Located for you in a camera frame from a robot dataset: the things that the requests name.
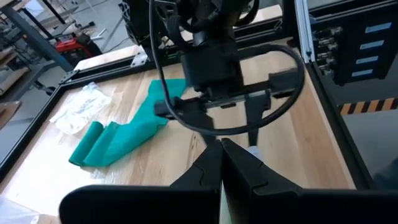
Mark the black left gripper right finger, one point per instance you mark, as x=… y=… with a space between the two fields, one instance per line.
x=295 y=207

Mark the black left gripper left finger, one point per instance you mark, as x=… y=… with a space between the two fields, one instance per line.
x=155 y=205

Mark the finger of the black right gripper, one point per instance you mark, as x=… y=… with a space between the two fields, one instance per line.
x=202 y=121
x=256 y=112

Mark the teal elastic bandage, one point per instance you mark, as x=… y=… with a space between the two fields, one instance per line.
x=130 y=130

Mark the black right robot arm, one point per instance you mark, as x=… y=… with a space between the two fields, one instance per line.
x=202 y=18

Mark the crumpled clear plastic bag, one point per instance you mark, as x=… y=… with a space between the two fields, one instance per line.
x=81 y=107

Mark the red and black crate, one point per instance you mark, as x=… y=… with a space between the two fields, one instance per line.
x=74 y=46

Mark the grey cart leg with caster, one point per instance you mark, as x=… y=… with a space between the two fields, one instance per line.
x=37 y=40

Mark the silver frame bracket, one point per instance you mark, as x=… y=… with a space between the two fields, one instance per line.
x=139 y=59

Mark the silver aluminium post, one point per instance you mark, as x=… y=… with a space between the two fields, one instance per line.
x=303 y=31

